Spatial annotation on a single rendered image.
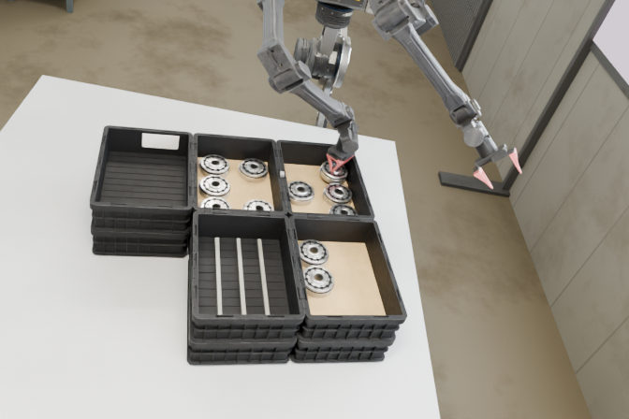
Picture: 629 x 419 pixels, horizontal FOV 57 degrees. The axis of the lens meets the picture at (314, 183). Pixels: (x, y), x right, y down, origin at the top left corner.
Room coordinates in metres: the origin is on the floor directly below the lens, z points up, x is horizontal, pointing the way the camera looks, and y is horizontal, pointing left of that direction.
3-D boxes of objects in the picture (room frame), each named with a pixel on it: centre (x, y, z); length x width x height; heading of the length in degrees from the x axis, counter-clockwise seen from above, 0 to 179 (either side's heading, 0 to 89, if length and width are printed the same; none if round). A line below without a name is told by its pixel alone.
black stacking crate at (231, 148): (1.49, 0.26, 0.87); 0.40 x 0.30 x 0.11; 19
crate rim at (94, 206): (1.39, 0.54, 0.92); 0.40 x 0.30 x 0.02; 19
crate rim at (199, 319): (1.12, 0.13, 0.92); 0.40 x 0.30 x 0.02; 19
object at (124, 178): (1.39, 0.54, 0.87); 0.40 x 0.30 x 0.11; 19
